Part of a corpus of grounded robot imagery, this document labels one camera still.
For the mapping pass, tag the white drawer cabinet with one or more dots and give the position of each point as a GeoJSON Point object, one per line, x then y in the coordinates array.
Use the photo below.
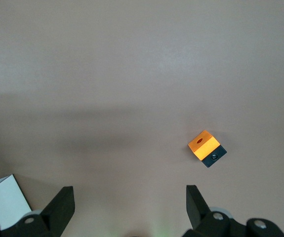
{"type": "Point", "coordinates": [1, 200]}

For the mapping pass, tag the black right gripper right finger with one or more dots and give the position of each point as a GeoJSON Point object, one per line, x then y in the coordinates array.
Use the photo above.
{"type": "Point", "coordinates": [198, 217]}

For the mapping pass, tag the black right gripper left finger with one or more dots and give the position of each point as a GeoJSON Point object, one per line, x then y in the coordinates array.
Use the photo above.
{"type": "Point", "coordinates": [57, 214]}

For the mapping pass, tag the orange and black button box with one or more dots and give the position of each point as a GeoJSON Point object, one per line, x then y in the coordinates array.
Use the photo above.
{"type": "Point", "coordinates": [203, 148]}

